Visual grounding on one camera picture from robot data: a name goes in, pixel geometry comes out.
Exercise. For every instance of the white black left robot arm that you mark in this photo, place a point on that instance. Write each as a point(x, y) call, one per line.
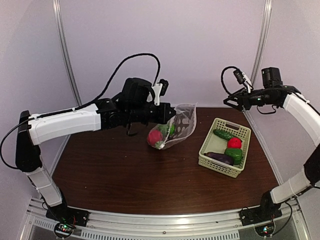
point(138, 102)

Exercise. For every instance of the green striped toy watermelon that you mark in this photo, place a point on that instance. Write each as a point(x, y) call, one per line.
point(166, 130)

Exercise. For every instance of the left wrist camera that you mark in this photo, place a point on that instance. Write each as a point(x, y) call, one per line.
point(159, 90)

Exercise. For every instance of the round circuit board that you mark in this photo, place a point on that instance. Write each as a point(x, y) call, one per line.
point(63, 230)
point(265, 230)

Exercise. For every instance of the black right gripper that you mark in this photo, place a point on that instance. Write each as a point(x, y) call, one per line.
point(243, 99)

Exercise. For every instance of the green bumpy toy cucumber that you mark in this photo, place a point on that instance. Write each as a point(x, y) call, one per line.
point(223, 134)

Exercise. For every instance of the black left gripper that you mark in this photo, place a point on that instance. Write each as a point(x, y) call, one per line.
point(163, 117)

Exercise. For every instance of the back left aluminium post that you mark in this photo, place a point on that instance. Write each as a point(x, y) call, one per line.
point(65, 52)

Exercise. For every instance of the red toy tomato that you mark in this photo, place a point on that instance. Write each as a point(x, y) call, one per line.
point(235, 143)

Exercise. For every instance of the clear zip top bag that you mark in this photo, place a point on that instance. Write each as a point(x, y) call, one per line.
point(185, 122)

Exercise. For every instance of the back right aluminium post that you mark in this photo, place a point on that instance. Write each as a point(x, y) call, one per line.
point(263, 36)

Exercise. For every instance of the red toy apple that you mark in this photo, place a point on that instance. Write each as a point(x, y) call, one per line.
point(154, 136)

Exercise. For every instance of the front aluminium rail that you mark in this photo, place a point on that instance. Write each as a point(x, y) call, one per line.
point(219, 225)

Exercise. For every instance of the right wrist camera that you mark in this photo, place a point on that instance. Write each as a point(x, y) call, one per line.
point(243, 79)

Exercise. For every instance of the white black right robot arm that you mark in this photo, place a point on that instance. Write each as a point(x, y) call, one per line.
point(294, 124)

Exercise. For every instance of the left round circuit board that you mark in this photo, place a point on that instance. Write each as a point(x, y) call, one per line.
point(63, 230)

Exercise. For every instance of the pale green perforated basket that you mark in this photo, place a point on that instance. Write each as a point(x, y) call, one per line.
point(213, 143)

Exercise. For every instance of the purple toy eggplant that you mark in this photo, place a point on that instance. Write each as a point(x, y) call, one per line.
point(220, 157)

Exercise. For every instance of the aluminium post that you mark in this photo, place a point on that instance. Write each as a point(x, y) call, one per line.
point(65, 52)
point(263, 36)

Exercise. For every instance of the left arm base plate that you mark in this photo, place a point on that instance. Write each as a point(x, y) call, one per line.
point(68, 215)

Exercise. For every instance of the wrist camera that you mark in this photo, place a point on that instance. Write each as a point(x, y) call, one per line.
point(159, 90)
point(243, 79)

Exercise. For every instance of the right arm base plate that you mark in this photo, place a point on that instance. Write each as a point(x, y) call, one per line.
point(255, 215)

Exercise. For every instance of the dark green toy vegetable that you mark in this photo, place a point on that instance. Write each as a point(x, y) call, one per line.
point(235, 153)

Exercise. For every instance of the right round circuit board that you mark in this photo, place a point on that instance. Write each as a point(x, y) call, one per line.
point(265, 230)

